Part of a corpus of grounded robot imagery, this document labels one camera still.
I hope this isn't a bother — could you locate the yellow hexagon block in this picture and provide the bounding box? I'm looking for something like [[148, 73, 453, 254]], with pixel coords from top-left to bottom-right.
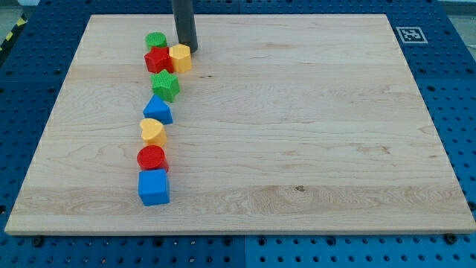
[[169, 44, 193, 73]]

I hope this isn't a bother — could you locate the light wooden board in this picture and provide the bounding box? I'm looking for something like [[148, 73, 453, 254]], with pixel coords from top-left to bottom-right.
[[5, 14, 475, 236]]

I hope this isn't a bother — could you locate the blue triangle block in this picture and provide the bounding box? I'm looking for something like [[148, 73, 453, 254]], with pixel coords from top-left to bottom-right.
[[143, 95, 173, 125]]

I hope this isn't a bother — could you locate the yellow heart block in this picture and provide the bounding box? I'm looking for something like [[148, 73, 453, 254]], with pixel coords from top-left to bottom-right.
[[140, 118, 167, 147]]

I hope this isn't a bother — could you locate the green star block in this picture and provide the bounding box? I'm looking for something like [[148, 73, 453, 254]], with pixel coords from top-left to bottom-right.
[[150, 69, 180, 103]]

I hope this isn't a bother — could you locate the red cylinder block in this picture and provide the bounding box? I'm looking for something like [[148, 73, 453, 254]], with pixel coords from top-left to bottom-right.
[[136, 145, 170, 172]]

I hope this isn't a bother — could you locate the blue cube block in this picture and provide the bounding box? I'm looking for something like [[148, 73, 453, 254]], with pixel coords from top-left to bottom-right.
[[138, 169, 170, 206]]

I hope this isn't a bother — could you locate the red star block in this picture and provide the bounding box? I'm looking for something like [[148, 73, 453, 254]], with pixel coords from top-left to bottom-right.
[[144, 47, 174, 74]]

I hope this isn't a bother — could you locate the green cylinder block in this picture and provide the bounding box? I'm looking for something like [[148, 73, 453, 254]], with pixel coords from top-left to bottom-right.
[[144, 32, 167, 51]]

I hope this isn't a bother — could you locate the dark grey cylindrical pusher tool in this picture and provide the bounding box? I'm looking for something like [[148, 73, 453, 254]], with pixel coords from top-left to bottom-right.
[[171, 0, 198, 53]]

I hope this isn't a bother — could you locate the white fiducial marker tag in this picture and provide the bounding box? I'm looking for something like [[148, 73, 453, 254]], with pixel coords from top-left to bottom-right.
[[396, 26, 428, 44]]

